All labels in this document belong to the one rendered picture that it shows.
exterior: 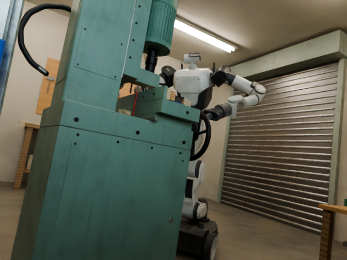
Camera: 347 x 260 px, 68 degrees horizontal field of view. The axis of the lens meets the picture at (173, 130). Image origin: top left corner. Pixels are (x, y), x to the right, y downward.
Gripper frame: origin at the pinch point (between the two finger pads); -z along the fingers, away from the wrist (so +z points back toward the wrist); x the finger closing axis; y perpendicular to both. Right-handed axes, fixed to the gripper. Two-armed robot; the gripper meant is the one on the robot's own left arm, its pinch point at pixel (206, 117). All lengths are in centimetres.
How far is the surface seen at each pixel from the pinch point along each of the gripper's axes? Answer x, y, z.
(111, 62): 0, 41, -53
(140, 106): -0.2, 19.1, -42.7
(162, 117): -15.7, 16.0, -41.8
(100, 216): -24, -8, -80
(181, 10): 190, 70, 153
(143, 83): 4.6, 28.1, -36.1
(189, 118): -21.1, 13.2, -31.1
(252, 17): 121, 50, 217
